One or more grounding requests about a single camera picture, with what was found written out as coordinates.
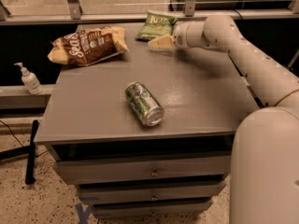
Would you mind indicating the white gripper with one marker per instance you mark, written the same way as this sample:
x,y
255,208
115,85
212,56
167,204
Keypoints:
x,y
179,36

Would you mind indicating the green jalapeno chip bag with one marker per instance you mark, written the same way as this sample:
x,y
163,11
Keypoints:
x,y
156,25

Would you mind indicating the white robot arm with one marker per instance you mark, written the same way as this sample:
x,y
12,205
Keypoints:
x,y
264,172

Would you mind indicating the green soda can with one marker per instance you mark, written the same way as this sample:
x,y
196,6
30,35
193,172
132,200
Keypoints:
x,y
144,104

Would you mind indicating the brown sea salt chip bag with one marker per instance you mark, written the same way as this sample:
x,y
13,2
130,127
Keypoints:
x,y
88,46

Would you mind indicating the grey metal railing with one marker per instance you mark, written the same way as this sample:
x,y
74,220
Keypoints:
x,y
85,11

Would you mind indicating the grey drawer cabinet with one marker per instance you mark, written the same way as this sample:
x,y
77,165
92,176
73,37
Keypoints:
x,y
147,132

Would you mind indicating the white pump bottle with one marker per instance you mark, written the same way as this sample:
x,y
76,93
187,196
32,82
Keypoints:
x,y
30,80

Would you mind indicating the top grey drawer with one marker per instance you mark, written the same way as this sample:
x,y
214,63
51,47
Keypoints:
x,y
105,171

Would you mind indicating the grey drawer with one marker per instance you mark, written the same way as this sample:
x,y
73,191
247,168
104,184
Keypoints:
x,y
105,171
153,190
151,208

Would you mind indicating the middle grey drawer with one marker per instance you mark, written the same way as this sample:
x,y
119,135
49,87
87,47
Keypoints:
x,y
153,190

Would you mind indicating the bottom grey drawer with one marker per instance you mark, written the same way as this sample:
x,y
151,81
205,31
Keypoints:
x,y
151,208

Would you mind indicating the black stand leg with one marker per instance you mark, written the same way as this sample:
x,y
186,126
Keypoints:
x,y
29,178

